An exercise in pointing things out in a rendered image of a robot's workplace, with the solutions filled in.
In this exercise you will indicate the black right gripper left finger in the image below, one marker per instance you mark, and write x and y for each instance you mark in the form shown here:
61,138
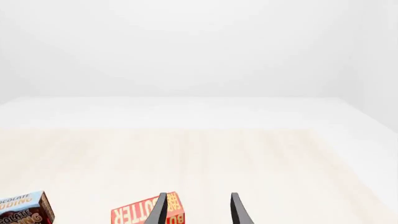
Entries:
158,212

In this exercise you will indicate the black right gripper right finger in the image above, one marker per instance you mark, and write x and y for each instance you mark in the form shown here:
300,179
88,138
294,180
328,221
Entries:
238,212

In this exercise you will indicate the chocolate pudding box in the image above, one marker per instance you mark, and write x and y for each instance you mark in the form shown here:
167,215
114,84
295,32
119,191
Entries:
23,208

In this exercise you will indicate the red butter box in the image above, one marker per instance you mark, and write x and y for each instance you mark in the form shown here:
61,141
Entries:
130,213

